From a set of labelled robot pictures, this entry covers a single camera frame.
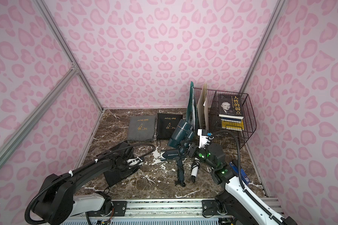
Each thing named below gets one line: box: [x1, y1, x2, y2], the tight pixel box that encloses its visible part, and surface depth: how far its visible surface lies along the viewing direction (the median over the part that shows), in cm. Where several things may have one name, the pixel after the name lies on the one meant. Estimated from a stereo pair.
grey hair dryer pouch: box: [127, 115, 157, 142], surface depth 109 cm
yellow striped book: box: [220, 116, 245, 132], surface depth 96 cm
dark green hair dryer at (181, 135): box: [167, 119, 195, 154], surface depth 72 cm
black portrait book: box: [218, 93, 245, 120], surface depth 92 cm
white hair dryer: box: [191, 157, 201, 183], surface depth 85 cm
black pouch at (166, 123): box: [156, 112, 183, 141], surface depth 112 cm
